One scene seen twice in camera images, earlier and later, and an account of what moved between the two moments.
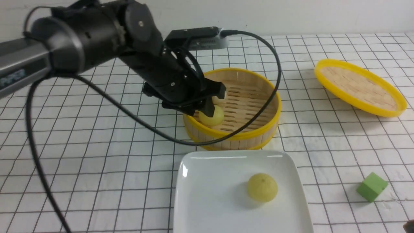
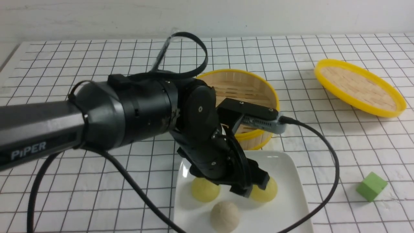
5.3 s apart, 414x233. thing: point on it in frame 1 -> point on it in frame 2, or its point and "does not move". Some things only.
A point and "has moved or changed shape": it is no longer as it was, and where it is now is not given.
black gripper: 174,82 -> 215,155
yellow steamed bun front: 217,119 has moved or changed shape
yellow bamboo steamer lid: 360,89 does not move
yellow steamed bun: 262,187 does not move
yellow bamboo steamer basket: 248,92 does not move
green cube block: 370,188 does not move
